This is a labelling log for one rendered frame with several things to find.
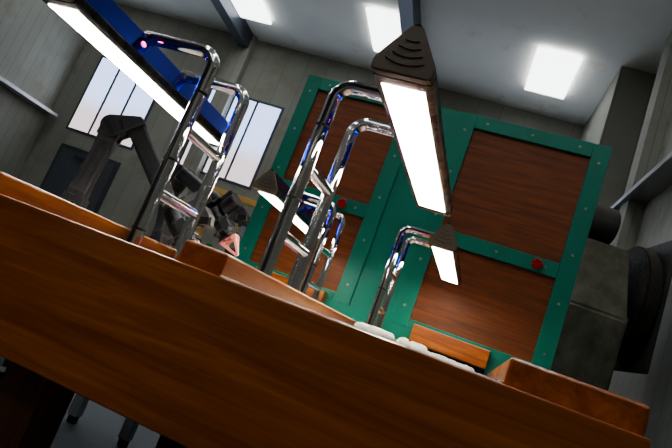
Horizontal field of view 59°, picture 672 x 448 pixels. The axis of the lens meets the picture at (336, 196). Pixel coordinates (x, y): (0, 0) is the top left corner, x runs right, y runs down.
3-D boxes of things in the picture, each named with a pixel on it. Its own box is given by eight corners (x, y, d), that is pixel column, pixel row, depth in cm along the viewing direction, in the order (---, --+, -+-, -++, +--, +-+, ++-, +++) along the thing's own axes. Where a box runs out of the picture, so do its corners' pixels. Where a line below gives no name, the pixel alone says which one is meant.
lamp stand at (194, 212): (24, 246, 100) (135, 22, 109) (95, 267, 119) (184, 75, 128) (113, 282, 94) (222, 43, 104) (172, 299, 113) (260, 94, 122)
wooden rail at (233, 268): (143, 334, 62) (185, 237, 64) (385, 370, 230) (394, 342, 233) (186, 353, 60) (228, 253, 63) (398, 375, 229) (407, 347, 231)
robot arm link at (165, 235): (170, 255, 228) (183, 179, 240) (158, 250, 223) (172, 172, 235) (158, 256, 231) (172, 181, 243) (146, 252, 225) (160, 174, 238)
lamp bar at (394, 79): (368, 66, 72) (388, 16, 74) (415, 207, 130) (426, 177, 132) (431, 81, 70) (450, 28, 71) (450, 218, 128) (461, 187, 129)
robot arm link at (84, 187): (78, 222, 175) (129, 126, 182) (73, 219, 169) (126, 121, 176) (59, 213, 175) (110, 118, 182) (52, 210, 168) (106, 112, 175)
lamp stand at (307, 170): (225, 328, 88) (330, 68, 97) (268, 337, 106) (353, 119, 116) (341, 375, 82) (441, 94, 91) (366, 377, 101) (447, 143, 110)
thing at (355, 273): (231, 262, 258) (309, 73, 277) (271, 282, 309) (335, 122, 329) (548, 378, 216) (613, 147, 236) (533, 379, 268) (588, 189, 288)
